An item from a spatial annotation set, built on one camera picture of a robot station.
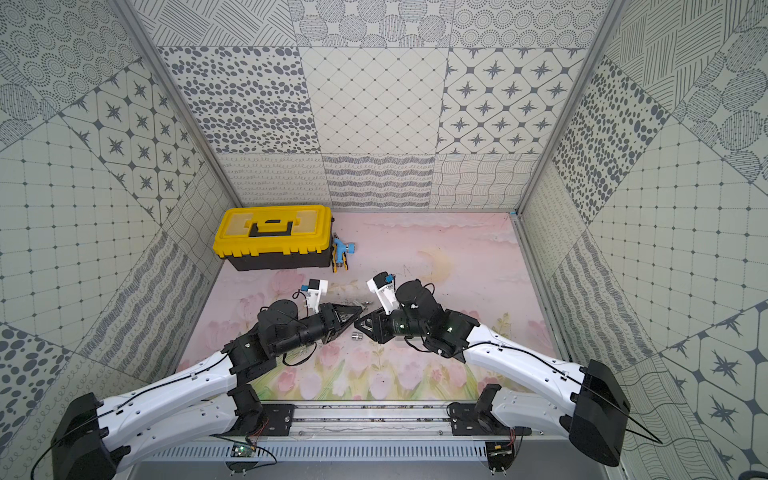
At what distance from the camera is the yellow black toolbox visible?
3.02 feet

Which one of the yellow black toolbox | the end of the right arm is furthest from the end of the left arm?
the yellow black toolbox

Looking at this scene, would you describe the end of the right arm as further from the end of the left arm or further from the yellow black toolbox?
the yellow black toolbox
